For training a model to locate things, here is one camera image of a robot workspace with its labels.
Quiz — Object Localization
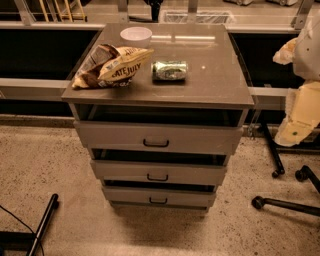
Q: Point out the grey drawer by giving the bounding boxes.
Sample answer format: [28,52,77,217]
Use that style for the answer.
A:
[102,186,216,207]
[91,160,226,185]
[74,121,243,155]

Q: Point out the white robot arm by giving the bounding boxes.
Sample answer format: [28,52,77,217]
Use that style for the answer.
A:
[273,12,320,147]

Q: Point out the grey drawer cabinet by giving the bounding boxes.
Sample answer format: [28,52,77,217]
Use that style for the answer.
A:
[63,23,254,210]

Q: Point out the grey top drawer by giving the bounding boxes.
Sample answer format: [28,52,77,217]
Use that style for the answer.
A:
[74,121,243,155]

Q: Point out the grey bottom drawer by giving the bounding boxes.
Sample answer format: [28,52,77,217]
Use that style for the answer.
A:
[102,186,216,207]

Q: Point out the green soda can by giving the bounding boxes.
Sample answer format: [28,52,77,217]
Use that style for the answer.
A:
[151,61,188,81]

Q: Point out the yellow chip bag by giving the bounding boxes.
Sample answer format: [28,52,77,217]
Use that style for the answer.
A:
[72,44,154,89]

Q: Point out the white bowl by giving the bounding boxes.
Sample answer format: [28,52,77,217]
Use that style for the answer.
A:
[120,27,152,48]

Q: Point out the black stand leg left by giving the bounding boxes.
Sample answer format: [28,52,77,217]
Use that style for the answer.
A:
[26,194,59,256]

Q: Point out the black wheeled base legs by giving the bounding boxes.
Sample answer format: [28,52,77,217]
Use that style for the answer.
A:
[251,123,320,217]

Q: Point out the metal railing frame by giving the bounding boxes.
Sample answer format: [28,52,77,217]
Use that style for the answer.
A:
[0,0,320,112]

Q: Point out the black cable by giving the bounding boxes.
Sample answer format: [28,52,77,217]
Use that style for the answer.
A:
[0,204,45,256]

